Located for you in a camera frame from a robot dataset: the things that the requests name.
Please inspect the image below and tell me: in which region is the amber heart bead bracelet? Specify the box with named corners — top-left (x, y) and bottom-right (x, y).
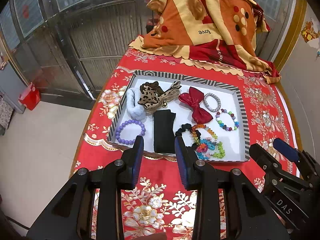
top-left (190, 123), bottom-right (219, 153)

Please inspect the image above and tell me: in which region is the leopard print bow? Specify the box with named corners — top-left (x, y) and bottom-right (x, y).
top-left (138, 81), bottom-right (181, 115)

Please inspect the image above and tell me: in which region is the dark red bow clip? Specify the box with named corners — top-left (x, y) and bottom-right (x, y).
top-left (178, 87), bottom-right (213, 124)

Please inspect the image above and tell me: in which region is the purple bead bracelet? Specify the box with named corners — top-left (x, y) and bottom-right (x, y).
top-left (114, 119), bottom-right (147, 146)

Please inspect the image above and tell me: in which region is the colourful star bead bracelet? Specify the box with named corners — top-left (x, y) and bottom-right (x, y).
top-left (196, 138), bottom-right (226, 160)

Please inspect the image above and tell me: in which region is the orange red patterned blanket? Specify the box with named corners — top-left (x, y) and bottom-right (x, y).
top-left (130, 0), bottom-right (280, 83)

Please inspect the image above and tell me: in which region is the red bag on floor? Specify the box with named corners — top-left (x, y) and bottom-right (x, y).
top-left (18, 82), bottom-right (41, 111)

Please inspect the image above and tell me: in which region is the black scrunchie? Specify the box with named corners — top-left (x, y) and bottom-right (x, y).
top-left (175, 123), bottom-right (202, 152)

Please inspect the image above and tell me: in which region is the multicolour round bead bracelet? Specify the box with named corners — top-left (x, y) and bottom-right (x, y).
top-left (215, 108), bottom-right (240, 132)

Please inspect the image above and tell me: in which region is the black cloth headband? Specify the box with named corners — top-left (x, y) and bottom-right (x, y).
top-left (153, 109), bottom-right (176, 154)

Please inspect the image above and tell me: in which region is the grey fluffy scrunchie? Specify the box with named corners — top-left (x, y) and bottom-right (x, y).
top-left (126, 88), bottom-right (146, 121)

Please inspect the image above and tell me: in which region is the striped white tray box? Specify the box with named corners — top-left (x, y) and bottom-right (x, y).
top-left (107, 70), bottom-right (250, 162)

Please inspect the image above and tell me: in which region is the silver glitter hair tie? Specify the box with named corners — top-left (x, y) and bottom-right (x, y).
top-left (203, 92), bottom-right (222, 113)

